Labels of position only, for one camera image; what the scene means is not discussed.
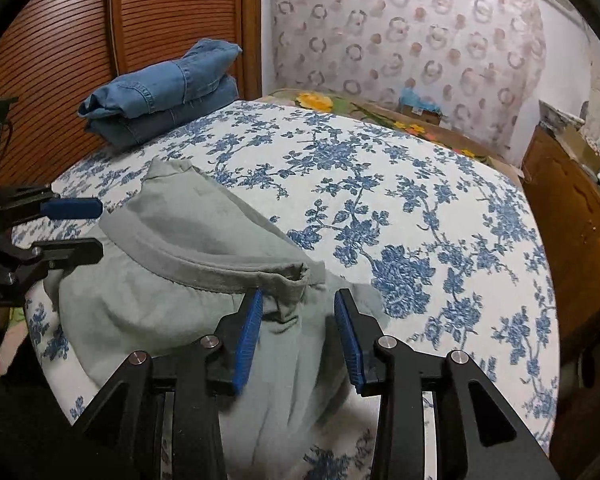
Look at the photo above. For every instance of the brown wooden dresser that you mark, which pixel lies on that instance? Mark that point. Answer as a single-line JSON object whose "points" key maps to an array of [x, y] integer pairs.
{"points": [[566, 207]]}

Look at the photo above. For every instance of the folded blue denim jeans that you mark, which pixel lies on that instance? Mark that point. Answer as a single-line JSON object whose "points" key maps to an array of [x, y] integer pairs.
{"points": [[137, 107]]}

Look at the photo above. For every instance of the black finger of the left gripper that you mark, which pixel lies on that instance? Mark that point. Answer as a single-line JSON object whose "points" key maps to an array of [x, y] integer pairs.
{"points": [[50, 255]]}

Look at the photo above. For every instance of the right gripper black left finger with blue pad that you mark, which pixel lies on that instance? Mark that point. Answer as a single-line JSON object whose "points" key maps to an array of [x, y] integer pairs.
{"points": [[147, 398]]}

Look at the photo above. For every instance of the blue floral white bedsheet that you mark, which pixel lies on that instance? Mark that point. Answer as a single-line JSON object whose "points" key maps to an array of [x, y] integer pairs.
{"points": [[450, 243]]}

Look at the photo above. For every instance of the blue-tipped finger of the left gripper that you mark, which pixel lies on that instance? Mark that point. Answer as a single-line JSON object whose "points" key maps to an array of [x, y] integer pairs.
{"points": [[65, 207]]}

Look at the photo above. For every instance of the brown louvered wardrobe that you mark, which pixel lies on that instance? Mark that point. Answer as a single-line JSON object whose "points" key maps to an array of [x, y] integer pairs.
{"points": [[54, 53]]}

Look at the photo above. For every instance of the patterned lace curtain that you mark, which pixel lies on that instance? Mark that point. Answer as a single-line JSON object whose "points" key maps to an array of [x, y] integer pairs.
{"points": [[474, 62]]}

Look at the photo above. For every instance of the grey-green cotton pants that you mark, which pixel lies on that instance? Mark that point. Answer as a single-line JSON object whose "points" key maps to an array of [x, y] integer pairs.
{"points": [[178, 256]]}

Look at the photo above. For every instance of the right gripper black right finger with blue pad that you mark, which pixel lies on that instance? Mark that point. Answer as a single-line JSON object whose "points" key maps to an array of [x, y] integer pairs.
{"points": [[478, 434]]}

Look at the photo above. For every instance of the cardboard box with blue bag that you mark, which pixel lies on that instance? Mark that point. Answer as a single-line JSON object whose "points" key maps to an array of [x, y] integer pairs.
{"points": [[423, 109]]}

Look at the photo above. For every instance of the colourful floral blanket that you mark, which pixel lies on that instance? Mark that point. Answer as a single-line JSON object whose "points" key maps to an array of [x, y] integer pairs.
{"points": [[373, 114]]}

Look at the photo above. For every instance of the clutter on dresser top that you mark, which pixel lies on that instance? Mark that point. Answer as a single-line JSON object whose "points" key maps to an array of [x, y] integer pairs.
{"points": [[566, 129]]}

